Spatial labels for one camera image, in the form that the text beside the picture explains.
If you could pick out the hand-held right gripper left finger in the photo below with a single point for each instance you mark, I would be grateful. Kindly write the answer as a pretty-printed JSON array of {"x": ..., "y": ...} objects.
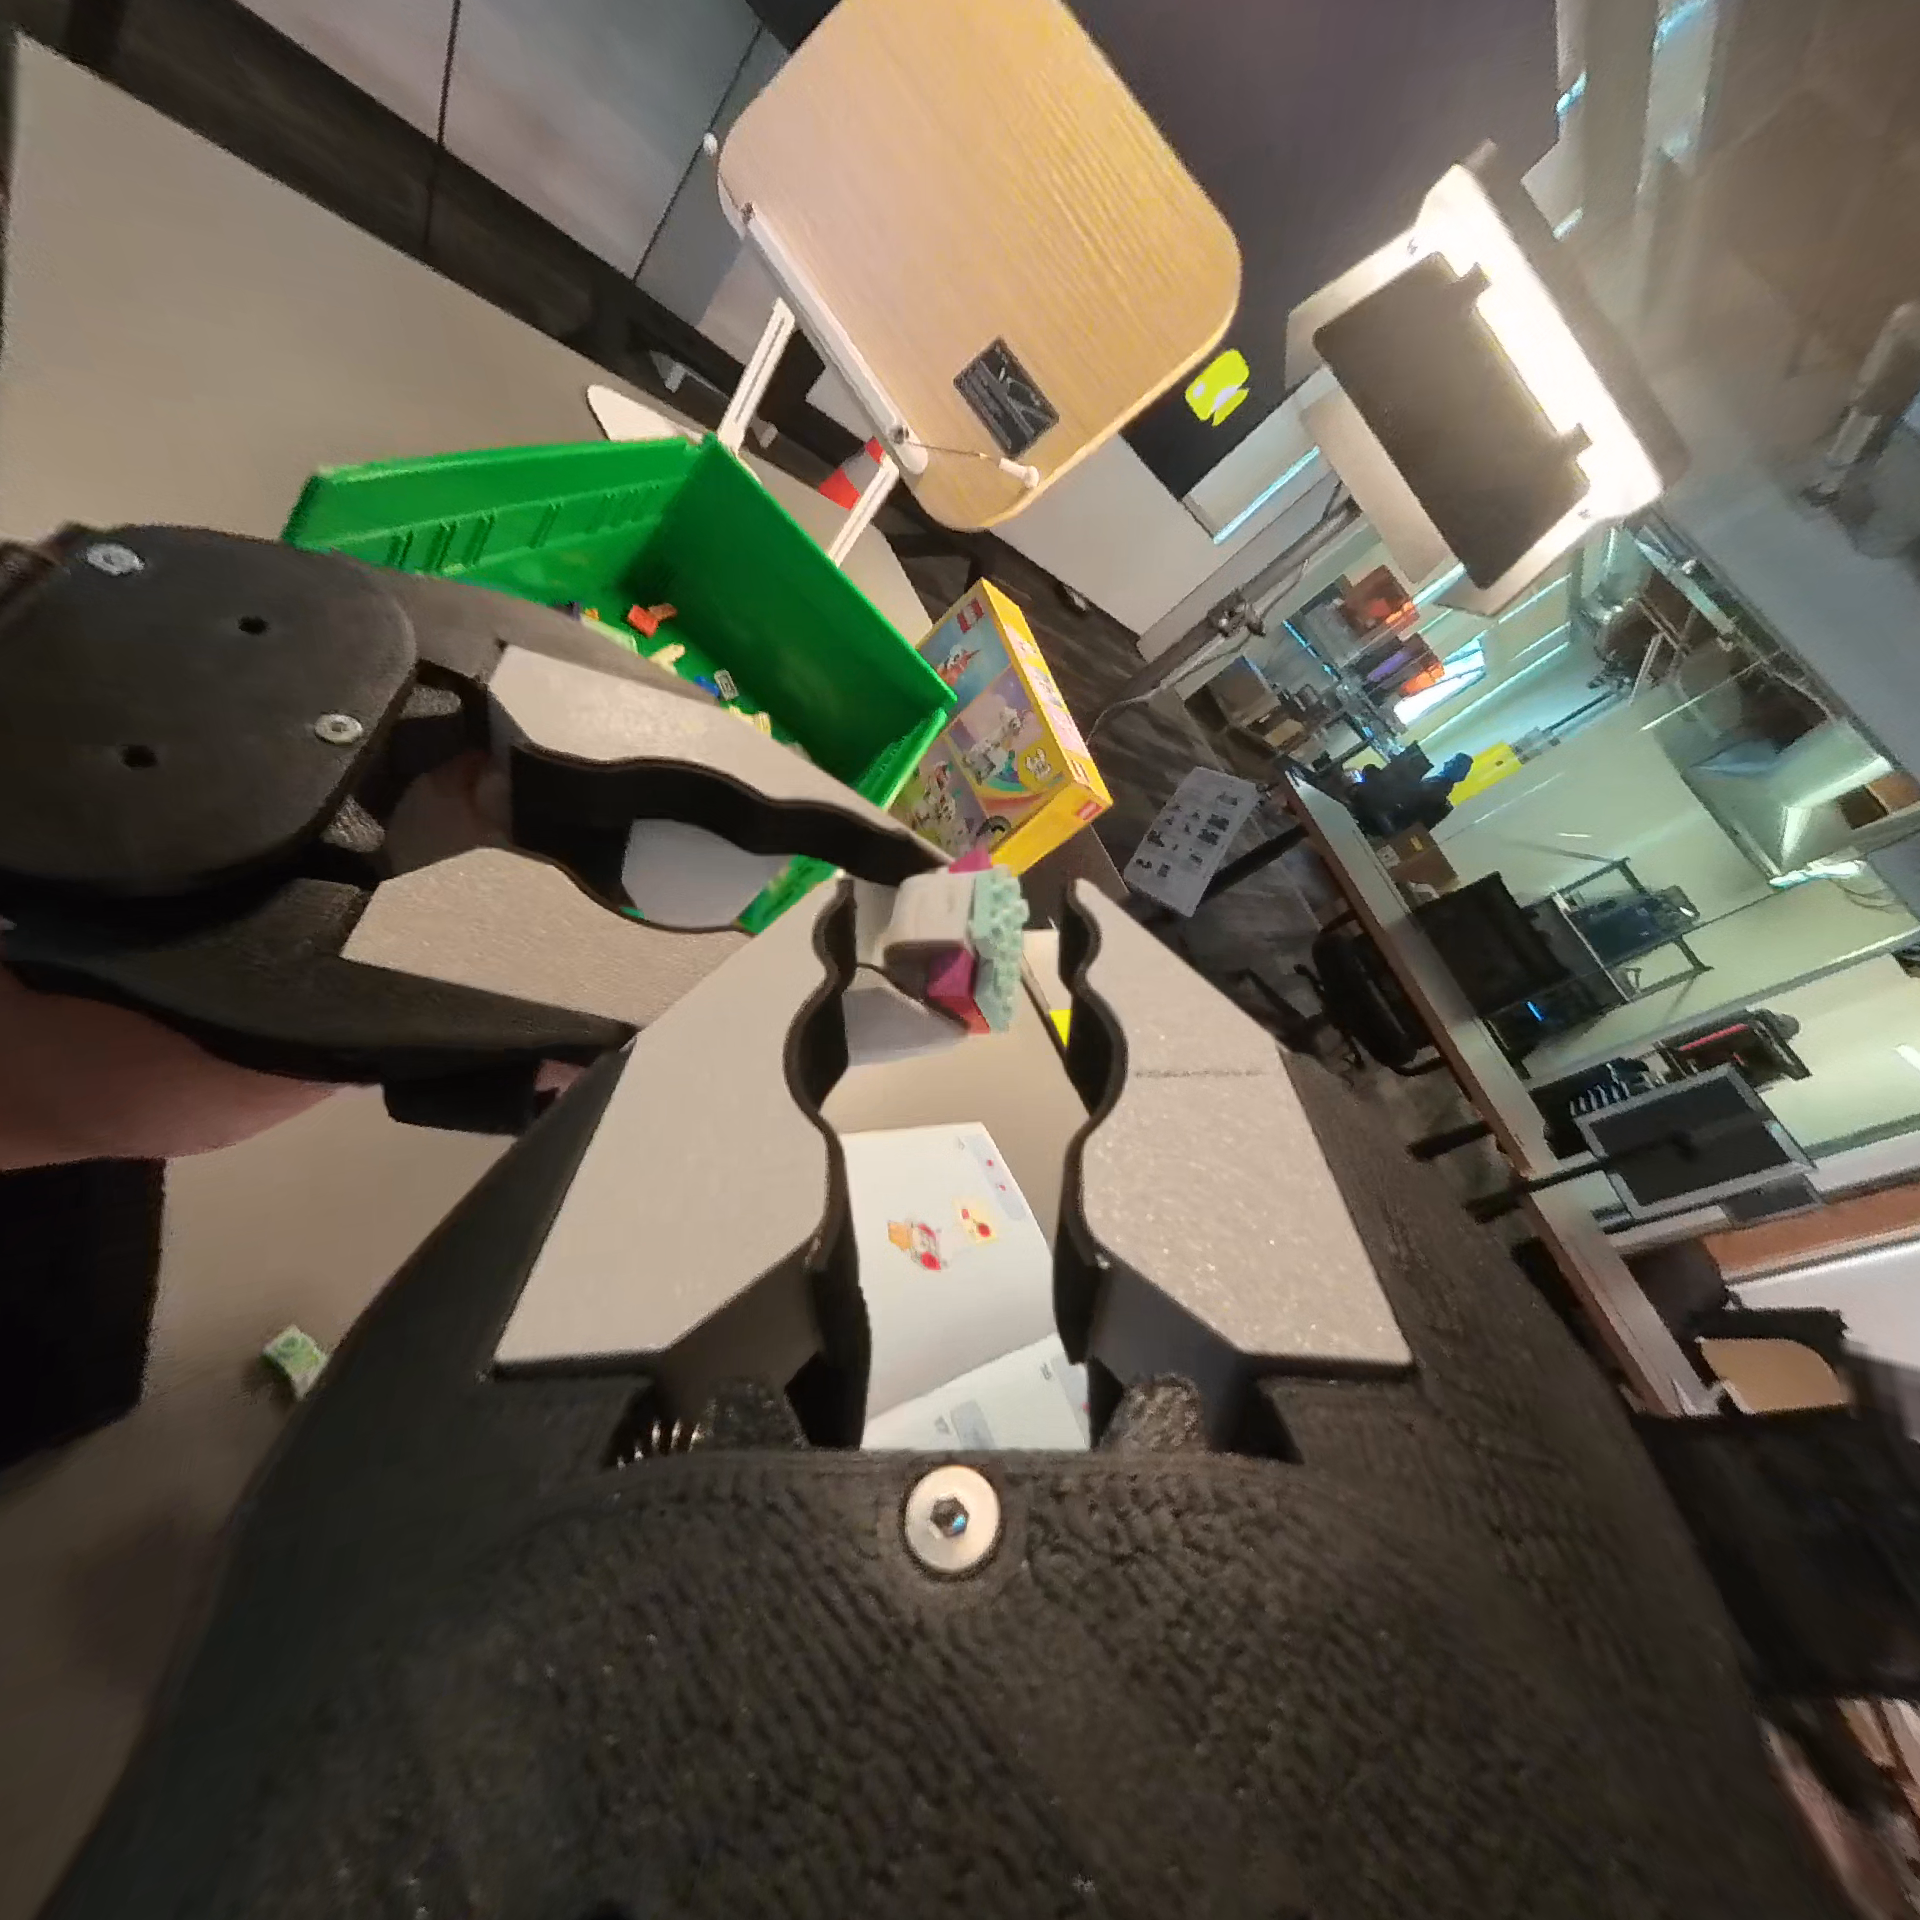
[{"x": 675, "y": 1171}]

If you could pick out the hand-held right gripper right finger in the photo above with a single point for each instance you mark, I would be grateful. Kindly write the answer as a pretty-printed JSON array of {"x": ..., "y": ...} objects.
[{"x": 1214, "y": 1201}]

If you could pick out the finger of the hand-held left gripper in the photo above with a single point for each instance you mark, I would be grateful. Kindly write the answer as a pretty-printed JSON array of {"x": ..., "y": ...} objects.
[
  {"x": 675, "y": 735},
  {"x": 511, "y": 944}
]

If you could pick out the pile of lego pieces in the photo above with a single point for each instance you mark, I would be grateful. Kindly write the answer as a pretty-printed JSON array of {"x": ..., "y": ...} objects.
[{"x": 651, "y": 617}]

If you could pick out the green plastic bin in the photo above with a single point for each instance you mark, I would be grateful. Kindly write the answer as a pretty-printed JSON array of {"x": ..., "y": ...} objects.
[{"x": 750, "y": 599}]

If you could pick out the instruction booklet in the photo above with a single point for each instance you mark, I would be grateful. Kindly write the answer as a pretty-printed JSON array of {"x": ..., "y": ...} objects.
[{"x": 945, "y": 1184}]

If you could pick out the small multicoloured lego model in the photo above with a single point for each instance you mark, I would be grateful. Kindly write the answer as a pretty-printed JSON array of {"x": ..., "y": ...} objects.
[{"x": 993, "y": 931}]

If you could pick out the yellow lego set box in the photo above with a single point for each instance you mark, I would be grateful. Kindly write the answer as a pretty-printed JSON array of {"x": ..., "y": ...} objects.
[{"x": 991, "y": 704}]

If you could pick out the light green lego piece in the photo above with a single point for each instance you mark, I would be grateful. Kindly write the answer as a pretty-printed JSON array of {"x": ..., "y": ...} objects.
[{"x": 295, "y": 1360}]

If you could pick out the person's left hand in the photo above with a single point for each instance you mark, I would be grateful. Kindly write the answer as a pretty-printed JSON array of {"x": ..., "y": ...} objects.
[{"x": 90, "y": 1088}]

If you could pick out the black office chair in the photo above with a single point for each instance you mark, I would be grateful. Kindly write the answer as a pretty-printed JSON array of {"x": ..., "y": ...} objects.
[{"x": 1366, "y": 984}]

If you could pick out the orange traffic cone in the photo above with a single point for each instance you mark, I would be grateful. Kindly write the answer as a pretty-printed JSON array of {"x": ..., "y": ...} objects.
[{"x": 853, "y": 483}]

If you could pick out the stack of closed instruction booklets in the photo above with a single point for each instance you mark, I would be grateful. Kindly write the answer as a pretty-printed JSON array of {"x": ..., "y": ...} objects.
[{"x": 1194, "y": 840}]

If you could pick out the black equipment case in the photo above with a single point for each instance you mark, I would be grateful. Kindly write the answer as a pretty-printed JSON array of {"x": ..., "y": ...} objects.
[{"x": 1694, "y": 1142}]

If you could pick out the studio light panel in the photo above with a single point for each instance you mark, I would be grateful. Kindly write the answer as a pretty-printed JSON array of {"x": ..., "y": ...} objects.
[{"x": 1440, "y": 405}]

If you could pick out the yellow wall sign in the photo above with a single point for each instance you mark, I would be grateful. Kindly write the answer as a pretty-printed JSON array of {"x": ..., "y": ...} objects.
[{"x": 1200, "y": 405}]

